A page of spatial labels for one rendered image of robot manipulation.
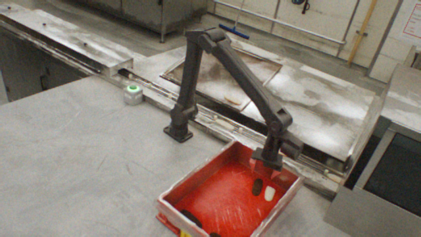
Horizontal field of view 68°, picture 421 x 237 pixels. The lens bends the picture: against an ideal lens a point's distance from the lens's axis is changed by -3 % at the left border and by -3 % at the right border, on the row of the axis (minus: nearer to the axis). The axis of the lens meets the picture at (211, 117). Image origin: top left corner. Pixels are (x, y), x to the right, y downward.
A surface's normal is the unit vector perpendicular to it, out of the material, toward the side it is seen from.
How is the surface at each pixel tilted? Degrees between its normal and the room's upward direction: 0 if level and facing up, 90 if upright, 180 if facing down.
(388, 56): 90
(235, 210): 0
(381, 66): 90
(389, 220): 90
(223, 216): 0
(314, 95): 10
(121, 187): 0
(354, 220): 90
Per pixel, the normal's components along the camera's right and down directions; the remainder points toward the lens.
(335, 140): 0.05, -0.73
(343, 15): -0.54, 0.42
